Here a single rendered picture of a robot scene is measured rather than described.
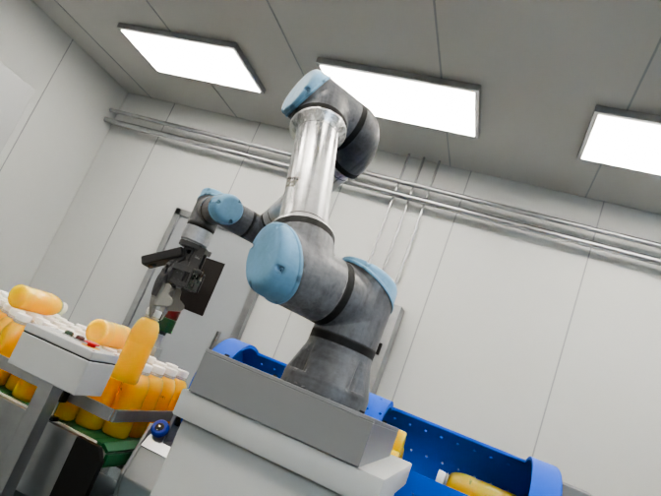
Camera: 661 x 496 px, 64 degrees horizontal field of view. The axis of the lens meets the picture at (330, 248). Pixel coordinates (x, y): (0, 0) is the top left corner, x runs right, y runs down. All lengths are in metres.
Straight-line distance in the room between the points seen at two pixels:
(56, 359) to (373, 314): 0.77
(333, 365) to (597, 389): 3.98
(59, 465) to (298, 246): 0.88
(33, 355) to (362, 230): 3.97
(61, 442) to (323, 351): 0.79
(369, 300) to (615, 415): 3.98
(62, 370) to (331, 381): 0.70
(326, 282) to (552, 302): 4.04
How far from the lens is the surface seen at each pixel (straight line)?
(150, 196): 6.13
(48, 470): 1.49
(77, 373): 1.32
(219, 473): 0.82
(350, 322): 0.87
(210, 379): 0.81
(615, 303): 4.87
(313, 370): 0.85
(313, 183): 0.93
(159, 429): 1.46
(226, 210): 1.31
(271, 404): 0.77
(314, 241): 0.83
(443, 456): 1.51
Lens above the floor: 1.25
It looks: 12 degrees up
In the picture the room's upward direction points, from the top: 21 degrees clockwise
